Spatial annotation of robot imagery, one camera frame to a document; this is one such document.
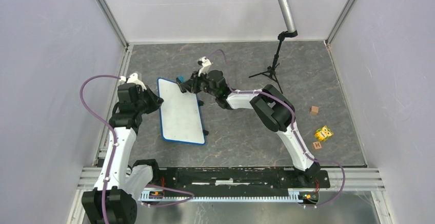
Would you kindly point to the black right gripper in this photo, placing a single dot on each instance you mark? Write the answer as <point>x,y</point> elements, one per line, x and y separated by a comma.
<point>190,85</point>

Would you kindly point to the wooden letter H cube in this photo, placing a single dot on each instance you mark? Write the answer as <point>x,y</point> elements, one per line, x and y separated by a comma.
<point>317,145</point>

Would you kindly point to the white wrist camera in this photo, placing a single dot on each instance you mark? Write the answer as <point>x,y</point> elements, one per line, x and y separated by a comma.
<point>135,78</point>
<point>205,64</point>

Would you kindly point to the yellow toy block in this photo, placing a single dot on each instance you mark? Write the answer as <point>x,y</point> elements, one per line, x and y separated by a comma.
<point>323,134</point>

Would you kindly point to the small wooden cube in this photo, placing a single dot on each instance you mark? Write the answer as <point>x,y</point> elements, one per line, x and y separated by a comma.
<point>314,110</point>

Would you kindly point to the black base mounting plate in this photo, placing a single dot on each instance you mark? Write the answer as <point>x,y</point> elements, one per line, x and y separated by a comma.
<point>224,190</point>

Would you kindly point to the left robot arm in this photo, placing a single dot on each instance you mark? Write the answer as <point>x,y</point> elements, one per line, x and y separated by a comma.
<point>114,196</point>

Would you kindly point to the slotted cable duct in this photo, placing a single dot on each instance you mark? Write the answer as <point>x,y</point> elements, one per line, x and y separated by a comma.
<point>290,196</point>

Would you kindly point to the black tripod stand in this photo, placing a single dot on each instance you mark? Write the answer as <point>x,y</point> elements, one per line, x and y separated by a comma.
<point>271,70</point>

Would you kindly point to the blue framed whiteboard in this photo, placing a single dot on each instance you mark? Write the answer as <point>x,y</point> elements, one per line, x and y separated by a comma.
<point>180,115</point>

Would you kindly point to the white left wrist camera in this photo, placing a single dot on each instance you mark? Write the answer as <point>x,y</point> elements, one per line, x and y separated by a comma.
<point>135,78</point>

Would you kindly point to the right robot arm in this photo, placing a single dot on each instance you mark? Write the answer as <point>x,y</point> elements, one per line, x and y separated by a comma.
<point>275,112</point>

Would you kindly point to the aluminium frame rail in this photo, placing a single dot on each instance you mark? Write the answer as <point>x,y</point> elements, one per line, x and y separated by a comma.
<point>331,179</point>

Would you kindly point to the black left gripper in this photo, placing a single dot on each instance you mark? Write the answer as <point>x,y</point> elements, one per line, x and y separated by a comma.
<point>156,101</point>

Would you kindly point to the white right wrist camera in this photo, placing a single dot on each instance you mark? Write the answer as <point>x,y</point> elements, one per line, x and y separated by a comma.
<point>205,64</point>

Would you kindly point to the silver pole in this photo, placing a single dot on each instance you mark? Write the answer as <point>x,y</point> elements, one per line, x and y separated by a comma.
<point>288,18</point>

